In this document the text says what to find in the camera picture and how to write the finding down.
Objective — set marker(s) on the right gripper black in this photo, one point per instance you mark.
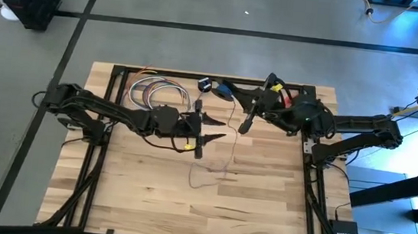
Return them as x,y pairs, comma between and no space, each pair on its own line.
272,104

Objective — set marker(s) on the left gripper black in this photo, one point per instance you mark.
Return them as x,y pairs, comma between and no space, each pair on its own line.
173,125

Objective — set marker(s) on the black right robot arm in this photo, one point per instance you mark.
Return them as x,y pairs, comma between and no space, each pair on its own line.
358,121

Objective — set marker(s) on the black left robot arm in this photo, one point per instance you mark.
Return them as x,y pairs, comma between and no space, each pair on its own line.
98,106

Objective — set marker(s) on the small black round reel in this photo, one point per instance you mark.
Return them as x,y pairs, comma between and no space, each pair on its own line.
204,84

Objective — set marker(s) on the grey metal mounting plate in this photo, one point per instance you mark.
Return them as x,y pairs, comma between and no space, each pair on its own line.
308,146

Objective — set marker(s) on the white floor object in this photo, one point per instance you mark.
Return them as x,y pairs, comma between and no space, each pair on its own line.
9,14

